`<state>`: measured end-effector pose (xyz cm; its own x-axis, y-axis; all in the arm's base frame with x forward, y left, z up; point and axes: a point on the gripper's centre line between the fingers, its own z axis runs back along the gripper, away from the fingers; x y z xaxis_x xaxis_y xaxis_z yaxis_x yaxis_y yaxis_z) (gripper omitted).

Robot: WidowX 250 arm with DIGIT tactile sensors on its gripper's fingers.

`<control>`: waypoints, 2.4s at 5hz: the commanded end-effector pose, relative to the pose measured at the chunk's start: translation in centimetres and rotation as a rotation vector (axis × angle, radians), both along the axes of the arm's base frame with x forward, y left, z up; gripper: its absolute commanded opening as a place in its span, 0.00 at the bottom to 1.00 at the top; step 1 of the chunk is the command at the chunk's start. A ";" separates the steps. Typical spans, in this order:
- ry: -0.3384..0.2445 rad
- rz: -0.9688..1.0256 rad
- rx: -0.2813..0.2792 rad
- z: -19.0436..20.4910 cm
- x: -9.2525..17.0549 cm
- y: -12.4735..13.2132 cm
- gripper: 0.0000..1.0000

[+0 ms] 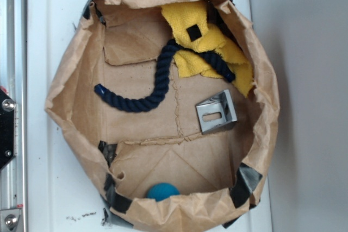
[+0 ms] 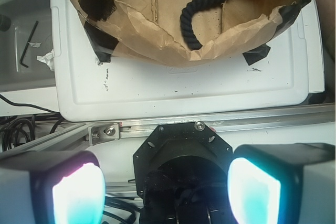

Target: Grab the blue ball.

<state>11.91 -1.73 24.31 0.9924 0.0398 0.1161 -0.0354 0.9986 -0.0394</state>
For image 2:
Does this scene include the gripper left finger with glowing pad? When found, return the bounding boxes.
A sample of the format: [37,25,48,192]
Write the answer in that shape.
[1,151,106,223]

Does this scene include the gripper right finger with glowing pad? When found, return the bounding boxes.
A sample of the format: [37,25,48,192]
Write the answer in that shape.
[227,143,335,223]

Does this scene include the crumpled white paper scrap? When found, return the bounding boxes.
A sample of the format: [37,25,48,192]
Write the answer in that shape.
[36,49,55,71]

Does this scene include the black hex key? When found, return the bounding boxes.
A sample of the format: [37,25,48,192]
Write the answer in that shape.
[19,21,39,68]

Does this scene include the brown paper bag tray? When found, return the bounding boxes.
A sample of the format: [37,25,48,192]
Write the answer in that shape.
[70,0,311,67]

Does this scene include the grey plastic tray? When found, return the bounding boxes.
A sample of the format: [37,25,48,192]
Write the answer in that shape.
[1,0,55,92]

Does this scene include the aluminium frame rail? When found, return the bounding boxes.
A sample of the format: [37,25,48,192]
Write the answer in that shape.
[3,103,335,155]

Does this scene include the black cables on floor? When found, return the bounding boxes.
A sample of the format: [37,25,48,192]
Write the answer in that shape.
[0,94,69,153]

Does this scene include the dark blue rope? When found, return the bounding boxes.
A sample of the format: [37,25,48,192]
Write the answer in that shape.
[180,0,246,51]

